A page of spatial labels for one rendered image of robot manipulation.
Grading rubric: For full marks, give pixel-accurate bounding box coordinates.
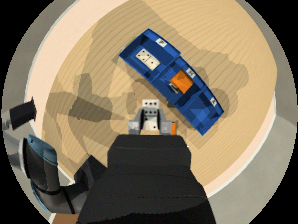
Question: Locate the blue rack of bins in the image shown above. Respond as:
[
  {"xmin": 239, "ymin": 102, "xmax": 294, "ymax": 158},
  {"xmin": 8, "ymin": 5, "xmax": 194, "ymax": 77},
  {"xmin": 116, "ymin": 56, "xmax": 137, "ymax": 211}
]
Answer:
[{"xmin": 118, "ymin": 28, "xmax": 224, "ymax": 136}]

